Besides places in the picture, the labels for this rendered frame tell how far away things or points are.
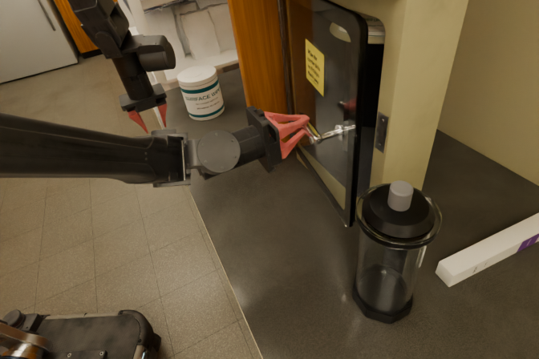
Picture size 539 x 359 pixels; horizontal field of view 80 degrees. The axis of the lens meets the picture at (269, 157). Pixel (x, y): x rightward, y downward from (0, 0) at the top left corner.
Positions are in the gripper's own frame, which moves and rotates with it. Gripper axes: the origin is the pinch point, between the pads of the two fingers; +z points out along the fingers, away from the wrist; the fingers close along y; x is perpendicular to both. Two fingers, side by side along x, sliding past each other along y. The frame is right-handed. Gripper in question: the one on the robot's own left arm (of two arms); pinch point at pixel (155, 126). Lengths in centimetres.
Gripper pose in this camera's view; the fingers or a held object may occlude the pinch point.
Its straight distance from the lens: 86.5
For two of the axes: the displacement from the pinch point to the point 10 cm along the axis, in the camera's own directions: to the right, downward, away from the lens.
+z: 1.3, 7.7, 6.2
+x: -4.4, -5.2, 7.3
